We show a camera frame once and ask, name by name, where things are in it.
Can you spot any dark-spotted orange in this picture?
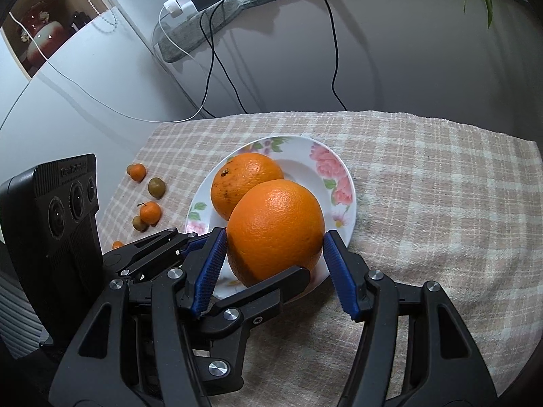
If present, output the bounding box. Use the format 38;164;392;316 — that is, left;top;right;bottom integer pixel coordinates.
210;153;285;221

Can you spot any grey towel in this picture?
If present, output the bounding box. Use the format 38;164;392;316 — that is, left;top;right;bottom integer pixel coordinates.
151;0;531;63

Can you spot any red and white ornament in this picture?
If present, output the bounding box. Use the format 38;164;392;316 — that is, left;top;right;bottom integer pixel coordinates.
17;2;66;66

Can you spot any large smooth orange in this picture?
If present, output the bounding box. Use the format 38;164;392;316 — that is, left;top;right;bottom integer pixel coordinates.
226;179;326;288

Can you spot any white cabinet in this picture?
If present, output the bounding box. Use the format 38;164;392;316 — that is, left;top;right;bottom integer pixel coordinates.
0;0;200;179

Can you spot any floral white plate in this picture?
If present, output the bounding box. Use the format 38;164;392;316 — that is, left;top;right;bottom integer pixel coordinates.
184;135;356;303

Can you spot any white cable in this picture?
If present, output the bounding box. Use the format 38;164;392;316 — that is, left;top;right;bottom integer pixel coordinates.
7;6;213;123

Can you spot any beige plaid cloth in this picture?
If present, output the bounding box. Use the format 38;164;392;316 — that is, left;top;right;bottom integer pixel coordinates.
95;110;543;407

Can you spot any small black object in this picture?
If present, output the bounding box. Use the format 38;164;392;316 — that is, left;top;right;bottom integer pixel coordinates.
68;11;92;35

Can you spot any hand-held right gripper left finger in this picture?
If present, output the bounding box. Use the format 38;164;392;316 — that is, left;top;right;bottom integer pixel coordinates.
49;228;228;407

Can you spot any black cable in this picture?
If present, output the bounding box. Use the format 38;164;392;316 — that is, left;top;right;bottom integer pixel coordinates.
210;0;255;114
196;0;225;119
320;0;349;112

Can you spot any grey ribbed panel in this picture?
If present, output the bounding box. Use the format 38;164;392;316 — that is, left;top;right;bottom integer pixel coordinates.
0;269;47;359

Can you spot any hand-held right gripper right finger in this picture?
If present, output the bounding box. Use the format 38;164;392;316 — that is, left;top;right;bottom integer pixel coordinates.
323;230;498;407

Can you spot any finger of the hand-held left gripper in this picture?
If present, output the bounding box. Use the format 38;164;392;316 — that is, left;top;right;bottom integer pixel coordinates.
121;228;215;280
191;265;312;396

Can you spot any white charger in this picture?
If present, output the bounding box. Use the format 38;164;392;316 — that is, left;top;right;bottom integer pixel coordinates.
164;0;196;17

